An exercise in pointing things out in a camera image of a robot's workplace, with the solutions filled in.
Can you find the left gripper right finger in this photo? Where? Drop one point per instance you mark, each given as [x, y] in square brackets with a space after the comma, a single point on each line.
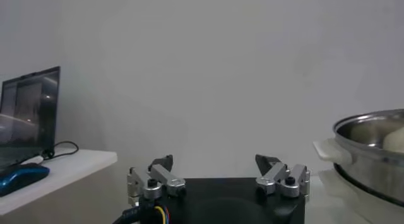
[279, 178]

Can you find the white steamed baozi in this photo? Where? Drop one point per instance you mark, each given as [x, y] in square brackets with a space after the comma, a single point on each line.
[394, 141]

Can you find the black laptop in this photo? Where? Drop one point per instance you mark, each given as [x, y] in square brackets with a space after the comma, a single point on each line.
[28, 118]

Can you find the blue computer mouse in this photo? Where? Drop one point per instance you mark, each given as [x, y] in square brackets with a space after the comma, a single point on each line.
[19, 178]

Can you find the white side table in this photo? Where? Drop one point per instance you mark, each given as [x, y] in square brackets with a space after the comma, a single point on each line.
[72, 168]

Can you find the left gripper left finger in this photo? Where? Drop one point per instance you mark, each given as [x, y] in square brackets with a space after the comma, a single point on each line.
[158, 178]

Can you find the stainless steel steamer basket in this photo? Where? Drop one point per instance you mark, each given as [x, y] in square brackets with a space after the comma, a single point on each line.
[363, 168]

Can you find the white electric cooking pot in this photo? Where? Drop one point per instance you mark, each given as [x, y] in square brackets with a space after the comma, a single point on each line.
[347, 203]

